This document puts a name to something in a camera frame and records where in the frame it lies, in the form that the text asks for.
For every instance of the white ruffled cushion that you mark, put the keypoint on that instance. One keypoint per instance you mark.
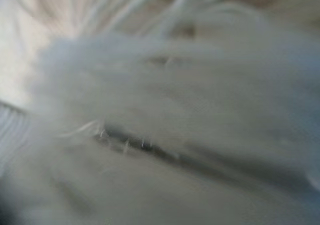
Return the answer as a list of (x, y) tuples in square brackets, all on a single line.
[(175, 85)]

